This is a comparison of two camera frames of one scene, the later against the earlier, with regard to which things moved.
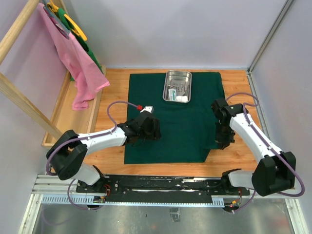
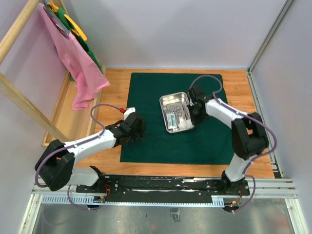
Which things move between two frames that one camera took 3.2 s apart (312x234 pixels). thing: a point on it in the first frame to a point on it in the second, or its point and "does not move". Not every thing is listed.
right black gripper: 223,142 to 197,121
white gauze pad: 182,98 to 186,124
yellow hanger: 75,29 does not move
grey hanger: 56,20 does not move
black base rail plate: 157,188 does not move
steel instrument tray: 177,86 to 176,113
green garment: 61,13 does not move
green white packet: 172,94 to 171,120
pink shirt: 88,78 does not move
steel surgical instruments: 178,87 to 184,111
